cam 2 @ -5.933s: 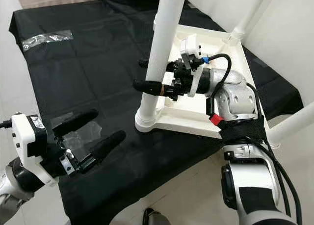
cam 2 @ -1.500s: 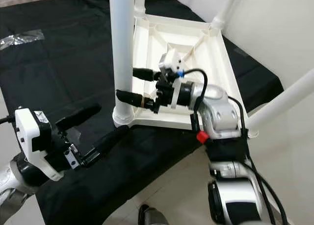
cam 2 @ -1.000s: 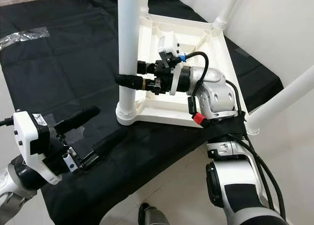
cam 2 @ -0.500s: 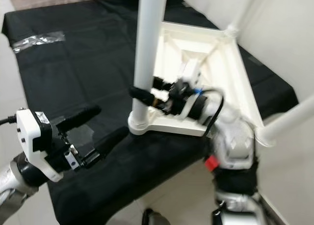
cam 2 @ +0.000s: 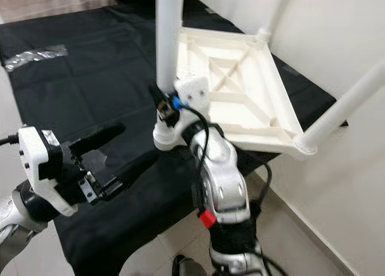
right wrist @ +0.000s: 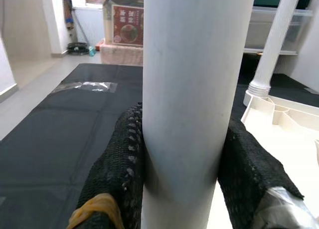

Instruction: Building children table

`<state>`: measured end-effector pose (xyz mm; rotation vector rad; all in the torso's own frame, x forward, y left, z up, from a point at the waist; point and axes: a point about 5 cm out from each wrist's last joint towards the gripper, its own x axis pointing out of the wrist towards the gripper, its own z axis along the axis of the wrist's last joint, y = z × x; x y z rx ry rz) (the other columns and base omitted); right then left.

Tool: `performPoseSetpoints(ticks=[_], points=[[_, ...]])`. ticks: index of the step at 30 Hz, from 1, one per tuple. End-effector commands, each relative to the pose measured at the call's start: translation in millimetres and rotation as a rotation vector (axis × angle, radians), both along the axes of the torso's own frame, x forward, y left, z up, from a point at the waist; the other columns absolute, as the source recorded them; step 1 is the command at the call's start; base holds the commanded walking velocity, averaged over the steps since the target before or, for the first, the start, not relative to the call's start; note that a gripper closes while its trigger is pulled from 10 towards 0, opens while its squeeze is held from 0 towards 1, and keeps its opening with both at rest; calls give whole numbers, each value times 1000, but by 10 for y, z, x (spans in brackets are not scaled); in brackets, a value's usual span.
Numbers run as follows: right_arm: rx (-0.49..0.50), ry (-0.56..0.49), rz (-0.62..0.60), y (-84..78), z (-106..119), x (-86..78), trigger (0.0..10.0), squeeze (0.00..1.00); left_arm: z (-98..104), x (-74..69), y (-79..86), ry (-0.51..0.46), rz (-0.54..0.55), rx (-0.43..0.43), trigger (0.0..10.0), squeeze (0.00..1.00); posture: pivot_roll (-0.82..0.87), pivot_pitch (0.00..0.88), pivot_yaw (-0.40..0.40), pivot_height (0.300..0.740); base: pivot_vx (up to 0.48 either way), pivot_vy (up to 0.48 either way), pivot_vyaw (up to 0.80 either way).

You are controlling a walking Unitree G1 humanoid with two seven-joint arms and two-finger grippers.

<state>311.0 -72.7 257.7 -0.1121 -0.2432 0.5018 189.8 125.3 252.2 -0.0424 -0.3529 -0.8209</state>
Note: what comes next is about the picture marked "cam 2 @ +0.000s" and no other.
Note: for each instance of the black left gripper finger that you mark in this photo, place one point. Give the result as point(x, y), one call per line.
point(96, 139)
point(137, 168)

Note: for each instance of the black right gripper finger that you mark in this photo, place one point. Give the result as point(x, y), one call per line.
point(161, 104)

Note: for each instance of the white plastic children table top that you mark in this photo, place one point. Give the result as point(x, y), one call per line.
point(246, 95)

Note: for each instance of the black table cloth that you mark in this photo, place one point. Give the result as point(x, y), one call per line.
point(96, 95)

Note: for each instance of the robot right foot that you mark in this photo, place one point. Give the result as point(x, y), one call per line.
point(189, 267)

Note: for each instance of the grey tape strip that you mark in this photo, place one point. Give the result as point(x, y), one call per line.
point(290, 70)

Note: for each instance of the beige woven cloth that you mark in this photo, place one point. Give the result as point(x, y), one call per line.
point(54, 2)

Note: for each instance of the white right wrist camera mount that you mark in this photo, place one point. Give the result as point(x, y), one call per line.
point(194, 95)

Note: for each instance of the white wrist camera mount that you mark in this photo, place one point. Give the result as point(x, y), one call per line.
point(194, 95)
point(39, 162)

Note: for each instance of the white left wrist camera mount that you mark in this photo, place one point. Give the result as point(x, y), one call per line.
point(39, 162)

